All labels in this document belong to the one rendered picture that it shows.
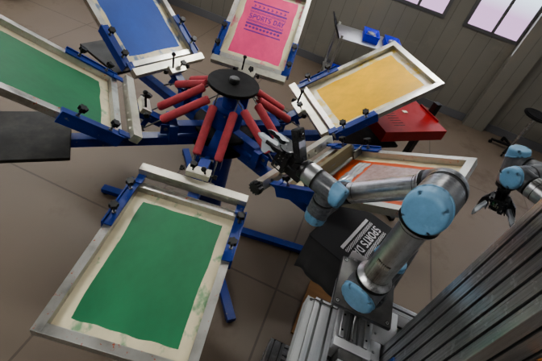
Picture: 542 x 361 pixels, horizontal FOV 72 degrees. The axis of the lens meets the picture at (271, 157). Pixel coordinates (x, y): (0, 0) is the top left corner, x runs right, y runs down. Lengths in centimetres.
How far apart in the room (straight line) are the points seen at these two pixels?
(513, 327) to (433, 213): 27
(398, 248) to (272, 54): 217
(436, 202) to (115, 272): 127
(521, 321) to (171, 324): 116
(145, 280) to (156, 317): 17
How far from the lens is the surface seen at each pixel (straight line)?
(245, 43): 302
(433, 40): 590
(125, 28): 278
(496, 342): 100
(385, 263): 115
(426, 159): 205
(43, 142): 230
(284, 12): 324
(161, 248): 178
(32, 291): 285
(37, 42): 234
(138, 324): 161
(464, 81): 614
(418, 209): 98
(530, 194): 145
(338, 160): 198
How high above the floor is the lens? 242
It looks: 39 degrees down
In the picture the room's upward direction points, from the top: 19 degrees clockwise
